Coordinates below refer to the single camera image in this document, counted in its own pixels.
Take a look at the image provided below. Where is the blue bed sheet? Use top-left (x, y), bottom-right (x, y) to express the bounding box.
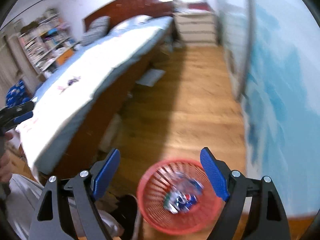
top-left (21, 16), bottom-right (173, 177)

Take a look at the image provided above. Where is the red plastic mesh trash basket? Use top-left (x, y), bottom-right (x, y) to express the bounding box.
top-left (137, 159), bottom-right (223, 235)

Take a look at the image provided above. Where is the grey checked pillow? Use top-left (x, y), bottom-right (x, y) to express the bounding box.
top-left (81, 16), bottom-right (110, 46)

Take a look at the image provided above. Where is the blue Pepsi snack wrapper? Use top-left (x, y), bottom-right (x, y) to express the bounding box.
top-left (163, 174), bottom-right (204, 214)

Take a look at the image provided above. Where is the beige wooden nightstand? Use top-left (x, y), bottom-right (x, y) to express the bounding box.
top-left (174, 9), bottom-right (217, 47)

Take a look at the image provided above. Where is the dark red wooden headboard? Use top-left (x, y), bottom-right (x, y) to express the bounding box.
top-left (83, 0), bottom-right (174, 30)

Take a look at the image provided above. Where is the purple foil wrapper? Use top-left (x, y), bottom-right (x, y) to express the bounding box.
top-left (67, 78), bottom-right (79, 86)

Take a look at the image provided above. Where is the white bookshelf with books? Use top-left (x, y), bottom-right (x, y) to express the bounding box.
top-left (18, 8), bottom-right (78, 78)

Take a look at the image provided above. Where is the navy moon-pattern garment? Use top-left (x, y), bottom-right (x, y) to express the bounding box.
top-left (5, 79), bottom-right (31, 107)

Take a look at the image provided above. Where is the grey trousers leg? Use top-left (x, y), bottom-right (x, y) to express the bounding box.
top-left (6, 173), bottom-right (126, 240)

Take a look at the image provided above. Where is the white leaf-pattern bed cover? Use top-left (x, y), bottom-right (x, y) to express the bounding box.
top-left (18, 33), bottom-right (144, 167)

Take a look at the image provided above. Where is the beige curtain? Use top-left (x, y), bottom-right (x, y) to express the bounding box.
top-left (1, 35), bottom-right (23, 108)

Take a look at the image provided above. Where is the person's left hand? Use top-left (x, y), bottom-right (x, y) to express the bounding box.
top-left (0, 132), bottom-right (14, 183)

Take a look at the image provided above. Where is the floral sliding wardrobe door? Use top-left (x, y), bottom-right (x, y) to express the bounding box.
top-left (217, 0), bottom-right (319, 217)

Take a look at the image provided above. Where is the flat blue white pillow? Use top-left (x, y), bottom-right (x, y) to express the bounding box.
top-left (108, 15), bottom-right (153, 35)

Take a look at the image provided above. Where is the white paper on floor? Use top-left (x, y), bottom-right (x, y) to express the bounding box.
top-left (136, 68), bottom-right (165, 87)

